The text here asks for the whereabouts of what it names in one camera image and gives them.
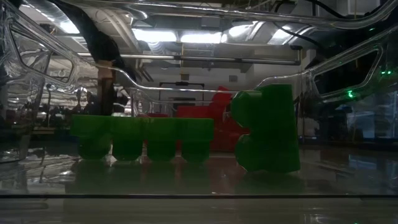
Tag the green toy building block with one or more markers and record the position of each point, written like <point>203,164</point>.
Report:
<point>267,124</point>

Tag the long green building block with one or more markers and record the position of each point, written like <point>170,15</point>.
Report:
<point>140,130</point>

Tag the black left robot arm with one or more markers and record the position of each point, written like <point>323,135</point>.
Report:
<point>96,40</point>

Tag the red toy building block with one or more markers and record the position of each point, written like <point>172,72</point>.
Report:
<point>221,102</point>
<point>227,137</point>

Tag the large red building block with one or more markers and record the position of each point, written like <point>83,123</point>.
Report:
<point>194,112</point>

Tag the ceiling light fixture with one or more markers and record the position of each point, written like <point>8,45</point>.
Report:
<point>154,35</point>
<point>200,37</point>

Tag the grey ceiling pipe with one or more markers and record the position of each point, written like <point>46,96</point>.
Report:
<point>217,59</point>

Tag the clear plastic bin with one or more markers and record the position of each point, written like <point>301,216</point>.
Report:
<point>149,102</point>
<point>280,18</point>

